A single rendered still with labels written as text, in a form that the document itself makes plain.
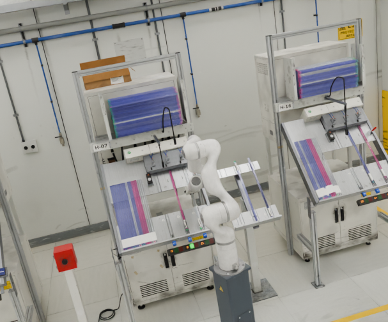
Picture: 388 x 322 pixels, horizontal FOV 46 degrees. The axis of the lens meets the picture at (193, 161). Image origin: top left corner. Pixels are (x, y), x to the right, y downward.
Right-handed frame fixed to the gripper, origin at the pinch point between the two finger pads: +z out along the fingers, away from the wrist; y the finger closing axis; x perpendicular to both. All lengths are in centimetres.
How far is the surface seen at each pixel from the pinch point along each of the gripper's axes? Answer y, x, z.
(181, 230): 13.2, 26.9, -4.9
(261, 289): -44, 77, 43
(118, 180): 50, -20, 6
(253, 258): -40, 54, 27
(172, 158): 8.7, -28.4, 1.2
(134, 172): 37.8, -24.3, 6.8
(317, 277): -86, 78, 31
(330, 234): -114, 47, 48
